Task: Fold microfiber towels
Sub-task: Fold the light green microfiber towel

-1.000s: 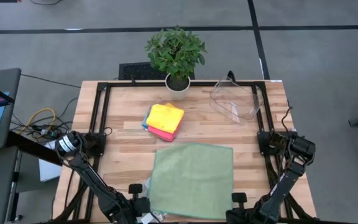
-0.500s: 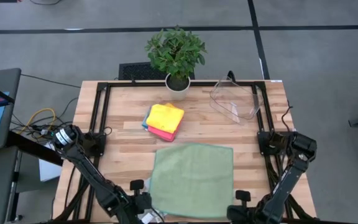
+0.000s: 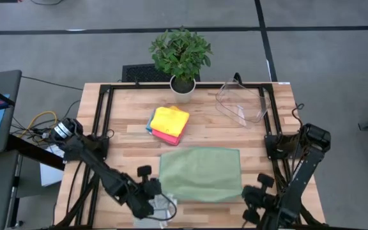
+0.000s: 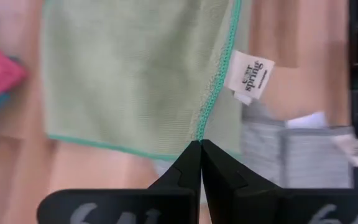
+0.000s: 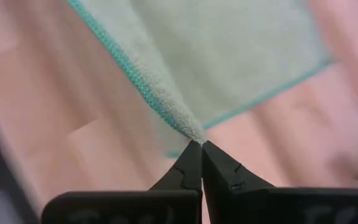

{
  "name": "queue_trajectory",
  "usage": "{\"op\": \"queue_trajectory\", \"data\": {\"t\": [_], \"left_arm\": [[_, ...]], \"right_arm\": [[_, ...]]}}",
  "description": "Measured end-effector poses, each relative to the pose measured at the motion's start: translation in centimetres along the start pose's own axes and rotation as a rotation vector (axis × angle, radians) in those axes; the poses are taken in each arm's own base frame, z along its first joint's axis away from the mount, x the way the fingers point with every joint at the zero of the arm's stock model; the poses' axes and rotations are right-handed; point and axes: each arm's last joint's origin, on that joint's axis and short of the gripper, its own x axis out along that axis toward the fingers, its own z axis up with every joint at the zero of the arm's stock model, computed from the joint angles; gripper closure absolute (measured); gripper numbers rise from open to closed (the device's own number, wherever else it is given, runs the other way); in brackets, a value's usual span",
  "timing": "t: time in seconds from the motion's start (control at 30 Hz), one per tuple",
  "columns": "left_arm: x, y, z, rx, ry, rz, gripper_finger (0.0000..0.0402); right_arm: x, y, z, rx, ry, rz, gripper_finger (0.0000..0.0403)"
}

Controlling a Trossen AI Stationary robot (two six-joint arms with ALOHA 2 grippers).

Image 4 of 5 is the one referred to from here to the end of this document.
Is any pale grey microfiber towel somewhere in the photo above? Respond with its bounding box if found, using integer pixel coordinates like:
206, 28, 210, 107
241, 99, 358, 189

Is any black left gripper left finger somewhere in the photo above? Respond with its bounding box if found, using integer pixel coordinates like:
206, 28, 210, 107
37, 140, 202, 224

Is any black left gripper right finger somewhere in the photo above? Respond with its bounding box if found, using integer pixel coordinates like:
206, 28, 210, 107
201, 139, 358, 224

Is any pale green microfiber towel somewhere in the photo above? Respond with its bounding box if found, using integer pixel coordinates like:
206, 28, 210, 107
40, 0, 275, 162

